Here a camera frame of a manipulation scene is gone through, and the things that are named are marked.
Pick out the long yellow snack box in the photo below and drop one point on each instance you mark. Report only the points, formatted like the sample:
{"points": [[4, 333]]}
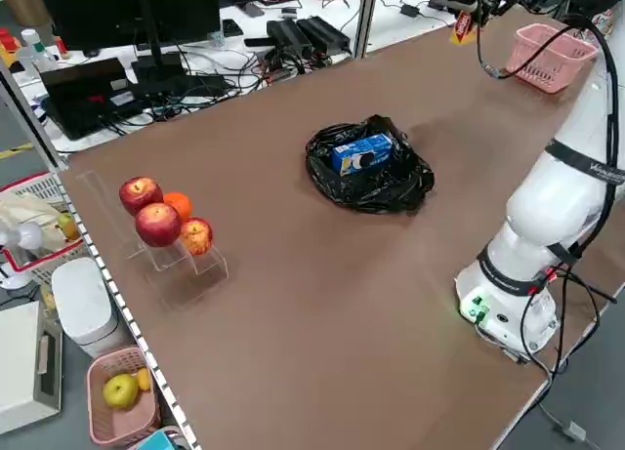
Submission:
{"points": [[462, 28]]}

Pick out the blue snack box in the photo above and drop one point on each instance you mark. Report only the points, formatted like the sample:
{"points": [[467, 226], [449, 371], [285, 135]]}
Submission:
{"points": [[363, 154]]}

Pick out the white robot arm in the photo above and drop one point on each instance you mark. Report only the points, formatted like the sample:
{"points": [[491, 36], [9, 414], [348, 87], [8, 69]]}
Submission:
{"points": [[547, 216]]}

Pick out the pink plastic basket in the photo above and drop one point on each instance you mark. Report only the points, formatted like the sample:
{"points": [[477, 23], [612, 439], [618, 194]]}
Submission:
{"points": [[117, 430], [537, 71]]}

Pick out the black plastic bag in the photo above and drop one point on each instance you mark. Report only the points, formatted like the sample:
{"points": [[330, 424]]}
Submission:
{"points": [[371, 196]]}

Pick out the white basket red rim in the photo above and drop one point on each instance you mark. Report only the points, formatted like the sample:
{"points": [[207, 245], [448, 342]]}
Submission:
{"points": [[29, 184]]}

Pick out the black power adaptor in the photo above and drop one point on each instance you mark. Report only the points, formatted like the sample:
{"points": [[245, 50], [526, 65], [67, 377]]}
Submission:
{"points": [[410, 10]]}

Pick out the black power supply unit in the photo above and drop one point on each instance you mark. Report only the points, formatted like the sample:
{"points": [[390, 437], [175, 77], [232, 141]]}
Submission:
{"points": [[324, 30], [288, 32]]}

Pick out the black smartphone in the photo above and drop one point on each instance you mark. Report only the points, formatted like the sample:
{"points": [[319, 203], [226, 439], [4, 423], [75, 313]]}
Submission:
{"points": [[249, 8]]}

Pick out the black monitor with stand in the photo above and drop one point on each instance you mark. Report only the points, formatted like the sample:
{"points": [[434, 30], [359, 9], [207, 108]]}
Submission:
{"points": [[122, 11]]}

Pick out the orange fruit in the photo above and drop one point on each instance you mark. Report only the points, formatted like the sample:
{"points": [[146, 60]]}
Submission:
{"points": [[179, 205]]}

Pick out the red yellow apple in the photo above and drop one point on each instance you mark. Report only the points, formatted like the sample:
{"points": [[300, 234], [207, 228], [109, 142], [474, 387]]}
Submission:
{"points": [[196, 235]]}

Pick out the clear acrylic fruit stand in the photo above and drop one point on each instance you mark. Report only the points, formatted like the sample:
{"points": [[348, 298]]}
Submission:
{"points": [[210, 267]]}

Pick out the black laptop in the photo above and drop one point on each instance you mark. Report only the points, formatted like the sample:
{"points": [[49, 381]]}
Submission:
{"points": [[78, 98]]}

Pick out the clear bottle white cap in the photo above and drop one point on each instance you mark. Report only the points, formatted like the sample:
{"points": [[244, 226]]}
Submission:
{"points": [[34, 50]]}

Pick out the white rounded bin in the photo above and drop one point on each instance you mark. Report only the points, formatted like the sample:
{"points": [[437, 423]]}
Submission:
{"points": [[83, 298]]}

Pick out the white light bulb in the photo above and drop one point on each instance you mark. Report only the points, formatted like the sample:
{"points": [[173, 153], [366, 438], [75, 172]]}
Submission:
{"points": [[28, 235]]}

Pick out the small yellow fruit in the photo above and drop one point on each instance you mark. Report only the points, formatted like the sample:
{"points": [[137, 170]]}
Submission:
{"points": [[143, 379]]}

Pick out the yellow pear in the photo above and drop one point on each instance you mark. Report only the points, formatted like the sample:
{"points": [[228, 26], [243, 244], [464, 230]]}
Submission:
{"points": [[120, 392]]}

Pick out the teal box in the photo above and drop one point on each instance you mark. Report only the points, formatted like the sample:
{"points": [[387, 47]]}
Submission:
{"points": [[158, 442]]}

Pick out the white cabinet box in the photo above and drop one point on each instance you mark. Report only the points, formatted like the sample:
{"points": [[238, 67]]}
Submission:
{"points": [[19, 362]]}

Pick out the aluminium frame post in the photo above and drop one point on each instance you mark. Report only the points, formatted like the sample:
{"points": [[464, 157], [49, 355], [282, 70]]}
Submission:
{"points": [[34, 123], [365, 15]]}

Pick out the aluminium table edge rail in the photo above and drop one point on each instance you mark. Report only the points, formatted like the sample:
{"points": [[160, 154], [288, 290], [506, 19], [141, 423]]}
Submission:
{"points": [[128, 318]]}

